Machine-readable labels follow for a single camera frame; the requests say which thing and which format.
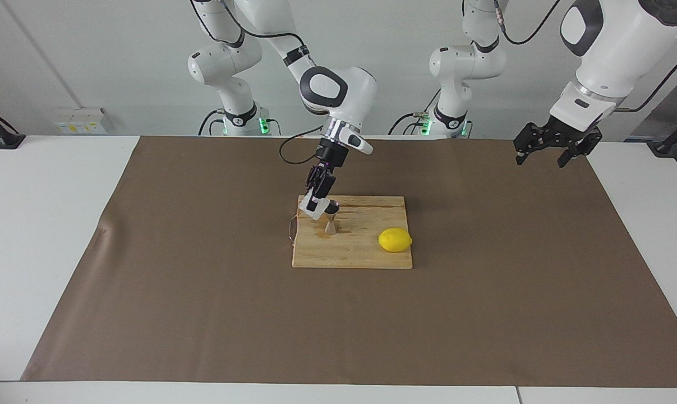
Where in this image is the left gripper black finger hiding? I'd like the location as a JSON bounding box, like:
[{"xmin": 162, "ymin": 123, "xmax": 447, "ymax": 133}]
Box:
[
  {"xmin": 513, "ymin": 122, "xmax": 546, "ymax": 166},
  {"xmin": 557, "ymin": 130, "xmax": 602, "ymax": 168}
]

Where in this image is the clear glass cup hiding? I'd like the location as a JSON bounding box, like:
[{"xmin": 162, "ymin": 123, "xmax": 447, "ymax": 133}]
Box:
[{"xmin": 298, "ymin": 196, "xmax": 328, "ymax": 221}]

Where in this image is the steel jigger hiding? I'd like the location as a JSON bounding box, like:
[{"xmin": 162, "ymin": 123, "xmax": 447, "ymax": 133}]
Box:
[{"xmin": 323, "ymin": 200, "xmax": 340, "ymax": 235}]

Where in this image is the wooden cutting board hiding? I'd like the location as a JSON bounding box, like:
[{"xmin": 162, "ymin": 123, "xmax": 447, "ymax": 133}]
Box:
[{"xmin": 289, "ymin": 195, "xmax": 413, "ymax": 270}]

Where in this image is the black stand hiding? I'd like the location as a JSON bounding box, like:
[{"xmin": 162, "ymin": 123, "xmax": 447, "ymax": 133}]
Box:
[
  {"xmin": 0, "ymin": 103, "xmax": 26, "ymax": 150},
  {"xmin": 652, "ymin": 112, "xmax": 677, "ymax": 157}
]

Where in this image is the yellow lemon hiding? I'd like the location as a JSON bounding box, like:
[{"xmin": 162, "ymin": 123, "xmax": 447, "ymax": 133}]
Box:
[{"xmin": 378, "ymin": 227, "xmax": 413, "ymax": 253}]

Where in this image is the brown paper table mat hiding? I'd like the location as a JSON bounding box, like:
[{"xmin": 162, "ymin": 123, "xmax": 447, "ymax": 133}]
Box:
[{"xmin": 21, "ymin": 135, "xmax": 677, "ymax": 388}]

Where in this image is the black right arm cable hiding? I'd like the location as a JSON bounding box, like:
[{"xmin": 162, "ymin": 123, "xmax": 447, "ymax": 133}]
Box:
[{"xmin": 192, "ymin": 0, "xmax": 325, "ymax": 165}]

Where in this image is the black left arm base cable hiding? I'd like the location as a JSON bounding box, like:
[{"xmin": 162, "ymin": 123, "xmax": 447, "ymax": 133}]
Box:
[{"xmin": 388, "ymin": 104, "xmax": 441, "ymax": 136}]

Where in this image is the white wall socket box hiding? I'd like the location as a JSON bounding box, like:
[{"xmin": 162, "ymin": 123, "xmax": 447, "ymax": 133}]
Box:
[{"xmin": 54, "ymin": 108, "xmax": 108, "ymax": 134}]

